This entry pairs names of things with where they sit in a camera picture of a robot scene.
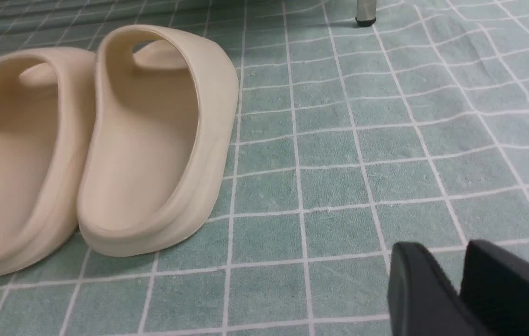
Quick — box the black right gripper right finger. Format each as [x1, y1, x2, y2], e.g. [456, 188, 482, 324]
[460, 239, 529, 336]

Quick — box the chrome metal shoe rack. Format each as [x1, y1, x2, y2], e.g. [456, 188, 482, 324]
[355, 0, 377, 28]

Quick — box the cream slide slipper right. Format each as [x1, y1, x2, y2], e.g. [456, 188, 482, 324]
[77, 25, 240, 257]

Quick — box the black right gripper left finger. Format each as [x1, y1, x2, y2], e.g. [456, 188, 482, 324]
[387, 242, 489, 336]

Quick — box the cream slide slipper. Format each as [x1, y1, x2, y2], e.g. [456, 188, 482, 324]
[0, 47, 96, 276]
[77, 25, 240, 257]

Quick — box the green checked floor cloth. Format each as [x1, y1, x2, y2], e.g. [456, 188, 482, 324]
[0, 0, 529, 336]

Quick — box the cream slide slipper left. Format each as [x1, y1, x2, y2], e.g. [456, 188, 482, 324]
[0, 47, 96, 276]

